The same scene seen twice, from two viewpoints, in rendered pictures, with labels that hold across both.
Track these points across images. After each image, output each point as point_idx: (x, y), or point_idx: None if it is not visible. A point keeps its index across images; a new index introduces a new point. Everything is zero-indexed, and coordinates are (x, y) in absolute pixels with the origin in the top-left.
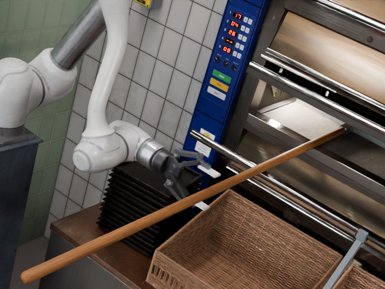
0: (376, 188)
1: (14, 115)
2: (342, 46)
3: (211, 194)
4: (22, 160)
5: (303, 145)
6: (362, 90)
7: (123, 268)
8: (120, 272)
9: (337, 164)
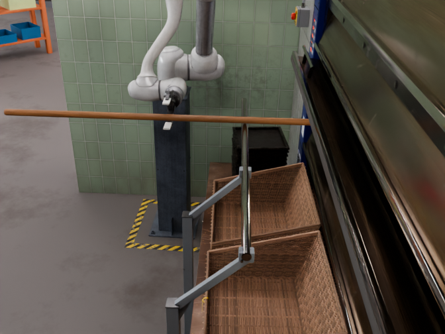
0: None
1: (165, 78)
2: (341, 32)
3: (165, 118)
4: (175, 109)
5: (306, 118)
6: (334, 68)
7: (212, 193)
8: (207, 193)
9: None
